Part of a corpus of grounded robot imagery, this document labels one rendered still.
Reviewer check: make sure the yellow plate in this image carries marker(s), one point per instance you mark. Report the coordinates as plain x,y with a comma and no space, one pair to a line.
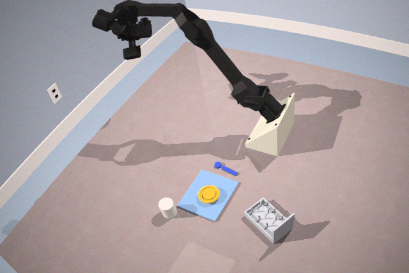
208,194

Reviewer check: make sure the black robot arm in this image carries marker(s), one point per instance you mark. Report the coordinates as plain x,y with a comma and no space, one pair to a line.
197,31

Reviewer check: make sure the light blue mat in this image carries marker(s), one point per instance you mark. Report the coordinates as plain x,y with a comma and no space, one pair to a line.
211,211

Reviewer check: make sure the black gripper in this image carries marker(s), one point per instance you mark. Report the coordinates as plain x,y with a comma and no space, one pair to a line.
133,51

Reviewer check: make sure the white cylinder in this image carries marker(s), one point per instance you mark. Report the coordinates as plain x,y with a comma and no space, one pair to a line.
167,207

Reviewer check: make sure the white dish rack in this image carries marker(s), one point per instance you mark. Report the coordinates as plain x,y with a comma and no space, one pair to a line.
269,220

